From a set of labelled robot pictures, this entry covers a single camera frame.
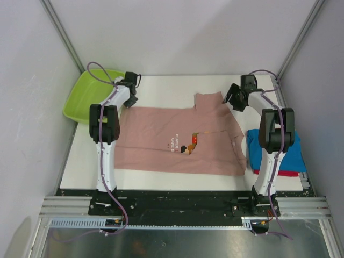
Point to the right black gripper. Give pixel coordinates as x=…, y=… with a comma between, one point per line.
x=234, y=89

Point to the green plastic tub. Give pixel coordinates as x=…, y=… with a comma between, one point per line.
x=85, y=92

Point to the pink t-shirt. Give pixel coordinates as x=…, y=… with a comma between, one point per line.
x=203, y=139

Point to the red folded t-shirt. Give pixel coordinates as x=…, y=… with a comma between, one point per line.
x=286, y=173

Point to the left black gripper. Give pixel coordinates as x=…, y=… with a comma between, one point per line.
x=129, y=104

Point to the grey slotted cable duct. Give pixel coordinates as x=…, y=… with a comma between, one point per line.
x=109, y=224

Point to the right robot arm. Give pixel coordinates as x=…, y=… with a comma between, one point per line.
x=276, y=133

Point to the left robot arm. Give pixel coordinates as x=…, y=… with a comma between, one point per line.
x=104, y=126

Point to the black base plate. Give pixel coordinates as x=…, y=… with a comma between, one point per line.
x=137, y=202

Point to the aluminium frame rail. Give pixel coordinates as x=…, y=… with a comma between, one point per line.
x=290, y=208

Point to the blue folded t-shirt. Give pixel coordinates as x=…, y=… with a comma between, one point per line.
x=292, y=161

